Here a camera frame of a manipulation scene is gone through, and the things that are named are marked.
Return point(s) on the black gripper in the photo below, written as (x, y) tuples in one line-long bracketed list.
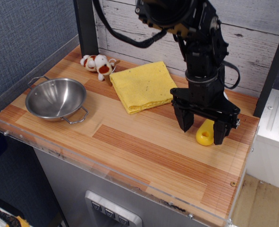
[(205, 97)]

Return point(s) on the yellow handled white toy knife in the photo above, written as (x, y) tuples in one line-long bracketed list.
[(205, 133)]

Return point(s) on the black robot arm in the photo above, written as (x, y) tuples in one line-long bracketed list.
[(197, 29)]

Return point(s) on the folded yellow cloth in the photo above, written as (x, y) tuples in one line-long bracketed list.
[(143, 87)]

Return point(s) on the white ribbed box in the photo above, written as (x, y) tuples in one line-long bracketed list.
[(263, 162)]

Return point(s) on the white brown plush dog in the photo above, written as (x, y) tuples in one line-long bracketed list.
[(101, 65)]

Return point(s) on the silver dispenser button panel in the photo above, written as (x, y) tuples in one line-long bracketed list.
[(113, 212)]

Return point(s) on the yellow object bottom left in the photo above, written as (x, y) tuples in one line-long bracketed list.
[(23, 222)]

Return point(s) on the stainless steel bowl with handles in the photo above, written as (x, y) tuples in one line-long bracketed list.
[(55, 99)]

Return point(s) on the dark vertical frame post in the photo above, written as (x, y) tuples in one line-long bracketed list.
[(86, 27)]

